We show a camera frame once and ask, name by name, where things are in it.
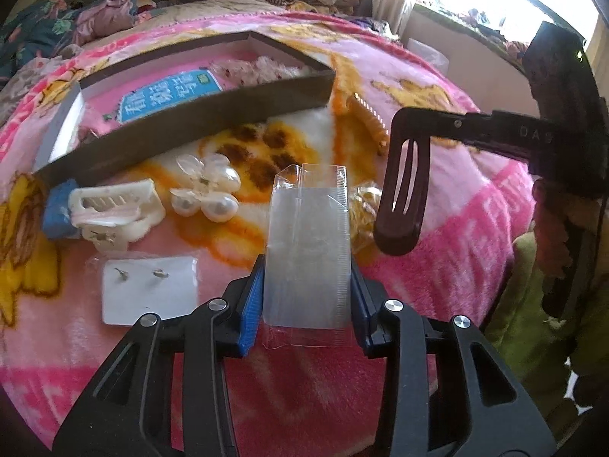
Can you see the floral fabric scrunchie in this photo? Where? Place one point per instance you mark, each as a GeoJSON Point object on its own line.
{"type": "Point", "coordinates": [266, 69]}

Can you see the clear bag of yellow bangles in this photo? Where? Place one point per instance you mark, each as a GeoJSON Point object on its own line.
{"type": "Point", "coordinates": [364, 209]}

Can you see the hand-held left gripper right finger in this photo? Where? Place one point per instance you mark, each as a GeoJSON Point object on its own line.
{"type": "Point", "coordinates": [358, 304]}

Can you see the clear plastic packet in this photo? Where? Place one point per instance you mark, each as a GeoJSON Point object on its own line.
{"type": "Point", "coordinates": [309, 247]}

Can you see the silver stud earring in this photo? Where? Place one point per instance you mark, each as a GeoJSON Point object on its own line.
{"type": "Point", "coordinates": [121, 274]}
{"type": "Point", "coordinates": [160, 274]}

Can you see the pink crumpled garment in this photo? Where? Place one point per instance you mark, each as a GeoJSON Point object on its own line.
{"type": "Point", "coordinates": [109, 14]}

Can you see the orange hair comb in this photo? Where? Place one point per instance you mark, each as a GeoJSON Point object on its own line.
{"type": "Point", "coordinates": [368, 119]}

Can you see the dark floral quilt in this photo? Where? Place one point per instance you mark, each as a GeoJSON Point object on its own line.
{"type": "Point", "coordinates": [33, 33]}

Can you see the white earring card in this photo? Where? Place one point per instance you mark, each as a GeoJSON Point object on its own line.
{"type": "Point", "coordinates": [142, 304]}

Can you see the pearl hair claw clip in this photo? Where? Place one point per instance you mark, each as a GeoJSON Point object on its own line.
{"type": "Point", "coordinates": [223, 204]}

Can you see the person's right hand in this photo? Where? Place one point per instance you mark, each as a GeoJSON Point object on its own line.
{"type": "Point", "coordinates": [552, 228]}

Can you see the pink packet with blue label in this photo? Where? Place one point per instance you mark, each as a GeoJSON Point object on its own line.
{"type": "Point", "coordinates": [142, 104]}

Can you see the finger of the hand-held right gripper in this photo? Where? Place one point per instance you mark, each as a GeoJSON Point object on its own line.
{"type": "Point", "coordinates": [466, 126]}

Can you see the lilac floral quilt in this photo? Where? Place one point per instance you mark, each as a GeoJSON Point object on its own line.
{"type": "Point", "coordinates": [24, 85]}

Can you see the shallow brown cardboard box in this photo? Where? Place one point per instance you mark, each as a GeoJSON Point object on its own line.
{"type": "Point", "coordinates": [190, 123]}

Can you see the small blue hair accessory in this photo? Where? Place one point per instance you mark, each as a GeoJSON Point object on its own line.
{"type": "Point", "coordinates": [57, 214]}

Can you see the pink printed blanket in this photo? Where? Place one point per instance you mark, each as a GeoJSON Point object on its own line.
{"type": "Point", "coordinates": [452, 247]}

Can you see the white hair claw clip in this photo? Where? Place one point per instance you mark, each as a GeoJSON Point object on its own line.
{"type": "Point", "coordinates": [138, 195]}

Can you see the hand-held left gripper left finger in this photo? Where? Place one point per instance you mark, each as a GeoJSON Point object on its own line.
{"type": "Point", "coordinates": [250, 304]}

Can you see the person's right forearm green sleeve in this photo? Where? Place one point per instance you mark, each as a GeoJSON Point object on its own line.
{"type": "Point", "coordinates": [518, 333]}

